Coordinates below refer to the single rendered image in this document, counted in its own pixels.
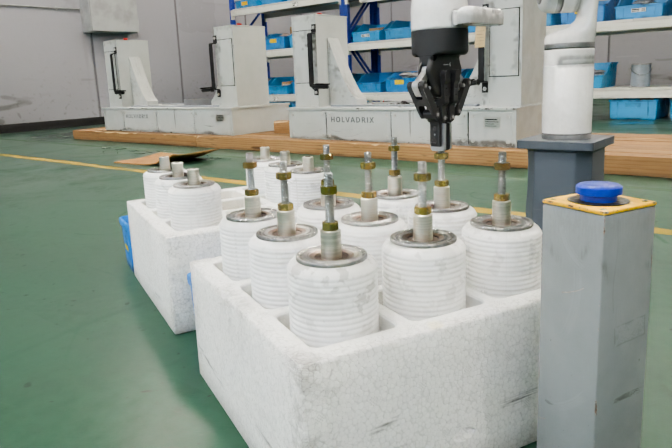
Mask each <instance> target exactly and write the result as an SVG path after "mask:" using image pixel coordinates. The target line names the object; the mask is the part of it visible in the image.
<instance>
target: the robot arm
mask: <svg viewBox="0 0 672 448"><path fill-rule="evenodd" d="M598 2H599V0H537V5H538V7H539V9H540V10H541V11H542V12H544V13H552V14H554V13H572V12H577V16H576V19H575V21H574V22H573V23H572V24H570V25H569V26H567V27H565V28H564V29H561V30H559V31H557V32H554V33H551V34H549V35H547V36H546V37H545V39H544V64H543V66H544V67H543V105H542V138H543V139H548V140H584V139H590V138H591V130H592V108H593V84H594V57H595V48H594V47H595V38H596V27H597V12H598ZM503 24H504V13H503V11H502V10H501V9H494V8H486V7H477V6H468V0H412V1H411V49H412V55H413V56H414V57H419V66H418V70H417V72H418V77H417V78H416V80H415V81H411V82H408V83H407V89H408V92H409V94H410V96H411V98H412V101H413V103H414V105H415V107H416V110H417V112H418V114H419V116H420V118H421V119H426V120H427V121H428V122H430V145H431V150H432V151H445V150H450V149H451V148H452V124H451V123H452V121H454V118H455V116H459V115H460V114H461V111H462V108H463V106H464V103H465V100H466V97H467V94H468V91H469V88H470V85H471V80H470V78H463V76H462V75H461V71H462V68H461V64H460V59H459V57H460V55H465V54H467V53H468V50H469V42H468V26H490V27H491V26H500V25H503ZM455 104H456V106H455ZM424 106H426V109H425V107H424Z"/></svg>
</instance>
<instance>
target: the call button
mask: <svg viewBox="0 0 672 448"><path fill-rule="evenodd" d="M575 192H576V193H577V194H579V195H580V200H581V201H585V202H590V203H613V202H616V201H617V196H620V195H622V192H623V186H621V185H620V184H619V183H615V182H609V181H584V182H580V183H578V184H576V189H575Z"/></svg>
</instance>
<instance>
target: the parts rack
mask: <svg viewBox="0 0 672 448"><path fill-rule="evenodd" d="M396 1H403V0H383V1H375V2H368V3H363V4H360V1H359V0H291V1H285V2H278V3H272V4H265V5H259V6H252V7H246V8H239V9H235V5H236V4H235V3H234V0H229V10H230V24H231V25H236V19H235V16H240V15H247V14H255V13H258V14H257V16H256V17H255V18H254V20H253V21H252V22H251V24H250V25H249V26H252V25H253V24H254V22H255V21H256V19H257V18H258V17H259V15H260V14H261V18H262V26H265V36H268V33H267V18H275V17H283V16H290V15H298V14H305V13H313V12H320V11H328V10H335V9H339V10H340V16H347V44H348V66H349V69H350V71H351V73H352V57H351V53H352V54H353V56H354V57H355V59H356V60H357V61H358V63H359V64H360V66H361V67H362V69H363V70H364V72H365V73H368V72H369V73H381V51H392V50H406V49H411V38H403V39H391V40H379V41H368V42H356V43H352V42H351V39H353V37H351V33H352V31H353V30H354V28H355V27H356V25H357V23H358V22H359V20H360V19H361V17H362V15H363V14H364V12H365V11H366V9H367V7H368V6H369V7H370V24H371V25H380V14H379V8H380V4H381V3H388V2H396ZM234 4H235V5H234ZM358 6H361V8H360V9H359V11H358V13H357V14H356V16H355V17H354V19H353V21H352V22H351V24H350V7H358ZM364 6H365V7H364ZM363 8H364V9H363ZM362 9H363V11H362ZM361 11H362V12H361ZM360 13H361V14H360ZM359 14H360V15H359ZM358 16H359V17H358ZM357 17H358V19H357ZM356 19H357V20H356ZM355 21H356V22H355ZM354 22H355V23H354ZM353 24H354V25H353ZM352 25H353V27H352ZM569 25H570V24H566V25H555V26H546V36H547V35H549V34H551V33H554V32H557V31H559V30H561V29H564V28H565V27H567V26H569ZM351 27H352V28H351ZM671 30H672V16H660V17H648V18H637V19H625V20H613V21H602V22H597V27H596V36H601V35H615V34H629V33H643V32H657V31H671ZM364 52H371V70H370V69H369V67H368V66H367V64H366V63H365V61H364V60H363V58H362V57H361V55H360V54H359V53H364ZM355 53H356V54H357V55H358V57H359V58H360V60H361V61H362V63H363V64H364V66H365V67H366V69H367V70H368V72H367V71H366V69H365V68H364V66H363V65H362V63H361V62H360V60H359V59H358V57H357V56H356V54H355ZM266 58H267V74H268V78H270V66H269V62H270V59H280V58H293V48H286V49H274V50H266ZM362 94H363V95H364V96H365V97H366V98H367V101H372V102H382V101H383V100H385V99H392V100H399V99H400V100H412V98H411V96H410V94H409V92H378V93H362ZM610 98H672V85H650V87H630V86H613V87H606V88H593V99H610ZM276 101H296V98H295V94H277V95H269V102H276Z"/></svg>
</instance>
